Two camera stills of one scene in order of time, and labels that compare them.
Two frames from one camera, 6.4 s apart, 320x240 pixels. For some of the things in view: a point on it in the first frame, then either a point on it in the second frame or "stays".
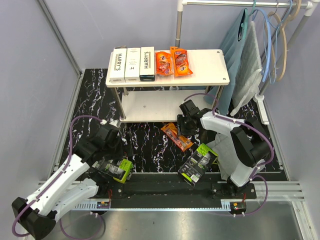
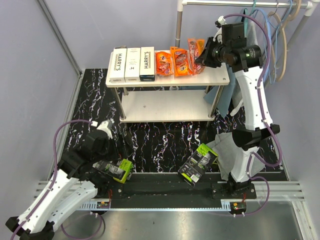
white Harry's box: x=147 y=64 stays
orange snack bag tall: x=180 y=62 stays
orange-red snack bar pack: x=182 y=142 to x=195 y=45
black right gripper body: x=184 y=126 to x=218 y=55
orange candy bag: x=163 y=64 stays
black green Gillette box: x=197 y=165 stays
